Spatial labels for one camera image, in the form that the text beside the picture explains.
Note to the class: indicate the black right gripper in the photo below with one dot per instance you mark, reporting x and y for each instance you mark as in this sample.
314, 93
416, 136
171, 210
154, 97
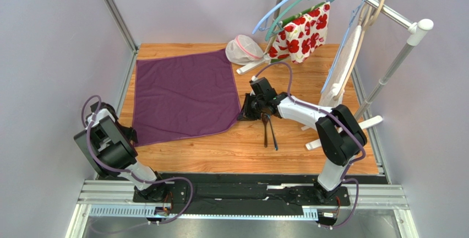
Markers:
250, 106

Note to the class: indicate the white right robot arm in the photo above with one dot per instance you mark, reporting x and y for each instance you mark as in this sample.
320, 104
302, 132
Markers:
340, 135

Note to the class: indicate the metal clothes rack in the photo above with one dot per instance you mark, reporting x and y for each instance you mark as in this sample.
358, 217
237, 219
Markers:
417, 31

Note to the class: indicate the red poppy floral cloth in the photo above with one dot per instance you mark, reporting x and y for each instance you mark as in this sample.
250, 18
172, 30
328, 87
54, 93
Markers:
300, 37

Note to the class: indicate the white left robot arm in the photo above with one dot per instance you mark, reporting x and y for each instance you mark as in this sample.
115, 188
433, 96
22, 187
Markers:
107, 147

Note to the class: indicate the white towel on hanger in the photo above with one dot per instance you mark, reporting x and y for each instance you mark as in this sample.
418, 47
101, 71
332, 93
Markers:
332, 95

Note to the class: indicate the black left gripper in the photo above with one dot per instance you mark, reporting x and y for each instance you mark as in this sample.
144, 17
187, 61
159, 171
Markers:
130, 133

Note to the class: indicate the white mesh laundry bag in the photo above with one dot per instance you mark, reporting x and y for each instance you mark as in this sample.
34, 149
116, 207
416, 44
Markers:
242, 50

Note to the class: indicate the purple cloth napkin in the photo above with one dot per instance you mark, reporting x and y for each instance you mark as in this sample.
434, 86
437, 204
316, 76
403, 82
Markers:
184, 97

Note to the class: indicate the blue thin wire hanger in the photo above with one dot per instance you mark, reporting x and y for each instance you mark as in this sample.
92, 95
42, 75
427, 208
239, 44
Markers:
341, 45

